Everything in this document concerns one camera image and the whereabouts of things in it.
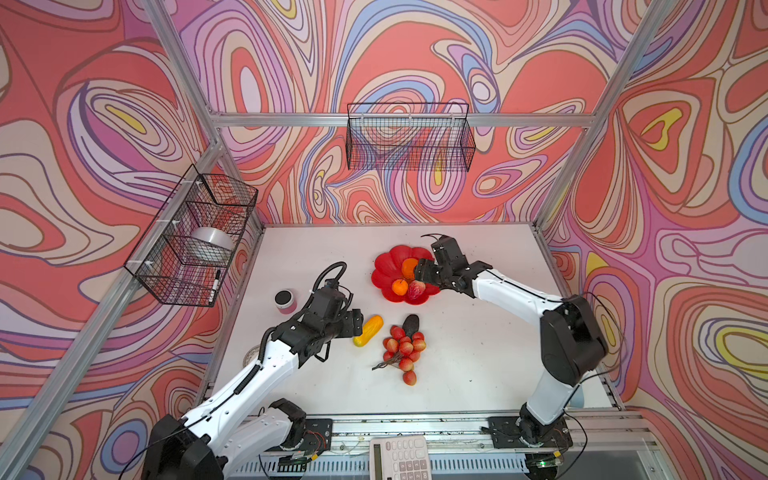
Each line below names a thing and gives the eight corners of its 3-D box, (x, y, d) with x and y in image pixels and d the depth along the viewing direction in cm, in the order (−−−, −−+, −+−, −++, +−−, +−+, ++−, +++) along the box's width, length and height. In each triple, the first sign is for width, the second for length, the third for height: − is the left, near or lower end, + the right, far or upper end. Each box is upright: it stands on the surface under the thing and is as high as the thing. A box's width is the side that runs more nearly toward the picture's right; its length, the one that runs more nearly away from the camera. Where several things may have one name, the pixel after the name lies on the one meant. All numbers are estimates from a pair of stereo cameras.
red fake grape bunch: (376, 371, 85) (375, 362, 79) (392, 332, 93) (392, 321, 87) (413, 386, 82) (415, 378, 76) (426, 344, 90) (429, 334, 84)
